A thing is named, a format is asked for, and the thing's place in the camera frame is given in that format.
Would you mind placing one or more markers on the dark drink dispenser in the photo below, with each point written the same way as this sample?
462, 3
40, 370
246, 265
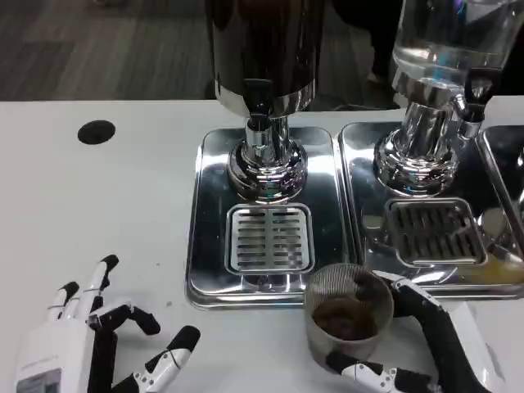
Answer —
266, 49

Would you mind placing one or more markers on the clear drink dispenser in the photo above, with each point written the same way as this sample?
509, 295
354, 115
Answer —
425, 123

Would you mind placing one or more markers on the black dispenser tap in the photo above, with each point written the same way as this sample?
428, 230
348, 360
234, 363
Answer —
477, 92
258, 96

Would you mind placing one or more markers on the clear ribbed glass cup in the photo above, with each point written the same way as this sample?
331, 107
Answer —
340, 319

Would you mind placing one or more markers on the steel slotted drip grid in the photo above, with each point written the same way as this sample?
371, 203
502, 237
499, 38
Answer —
268, 237
434, 231

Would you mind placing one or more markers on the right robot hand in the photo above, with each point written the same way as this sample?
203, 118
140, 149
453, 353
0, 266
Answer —
454, 344

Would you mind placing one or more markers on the steel drip tray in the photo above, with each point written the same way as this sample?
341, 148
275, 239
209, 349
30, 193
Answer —
360, 196
327, 213
503, 163

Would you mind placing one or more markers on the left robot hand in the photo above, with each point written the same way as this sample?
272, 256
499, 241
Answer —
49, 348

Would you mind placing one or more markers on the black round counter hole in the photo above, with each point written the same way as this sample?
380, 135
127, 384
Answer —
96, 132

